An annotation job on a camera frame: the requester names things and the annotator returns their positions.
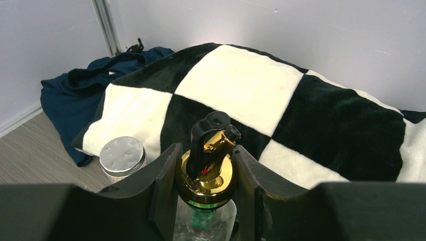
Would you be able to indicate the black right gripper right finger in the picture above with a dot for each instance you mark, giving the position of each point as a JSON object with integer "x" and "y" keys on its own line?
{"x": 273, "y": 208}

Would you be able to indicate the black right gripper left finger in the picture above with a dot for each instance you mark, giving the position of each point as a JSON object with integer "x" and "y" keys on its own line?
{"x": 140, "y": 207}

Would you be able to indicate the gold-top clear glass bottle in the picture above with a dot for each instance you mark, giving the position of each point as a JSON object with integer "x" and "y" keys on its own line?
{"x": 206, "y": 178}

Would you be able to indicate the silver-lid spice jar left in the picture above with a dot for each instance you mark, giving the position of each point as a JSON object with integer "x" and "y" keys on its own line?
{"x": 121, "y": 157}

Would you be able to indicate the black white checkered blanket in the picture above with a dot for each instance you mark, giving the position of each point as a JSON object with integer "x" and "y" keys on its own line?
{"x": 293, "y": 120}

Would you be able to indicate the dark blue cloth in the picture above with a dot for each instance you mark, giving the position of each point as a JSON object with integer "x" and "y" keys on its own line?
{"x": 70, "y": 100}

